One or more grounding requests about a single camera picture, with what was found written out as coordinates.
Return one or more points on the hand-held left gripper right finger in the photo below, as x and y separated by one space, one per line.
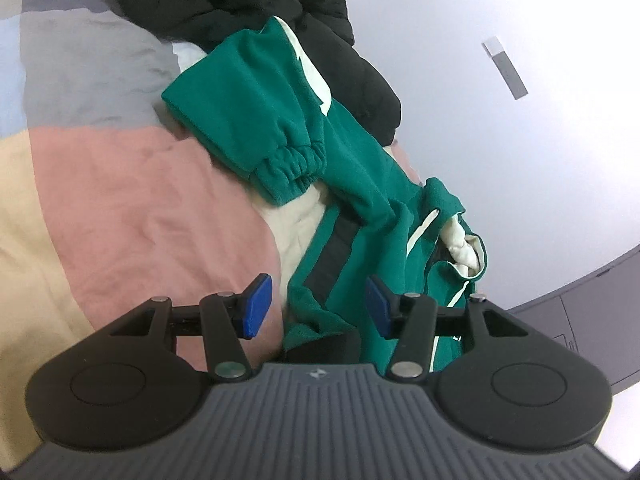
377 307

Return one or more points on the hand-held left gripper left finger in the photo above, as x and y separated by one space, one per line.
257 305

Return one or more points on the green sweatshirt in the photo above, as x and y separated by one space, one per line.
350 170

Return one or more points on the patchwork bed quilt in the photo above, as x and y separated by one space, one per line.
125 185

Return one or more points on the grey door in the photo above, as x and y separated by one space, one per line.
600 300

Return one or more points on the black padded jacket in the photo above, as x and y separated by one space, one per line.
240 5

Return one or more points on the dark grey wall socket panel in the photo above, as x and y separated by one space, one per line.
511 75

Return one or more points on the light grey wall switch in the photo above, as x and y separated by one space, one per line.
491 46

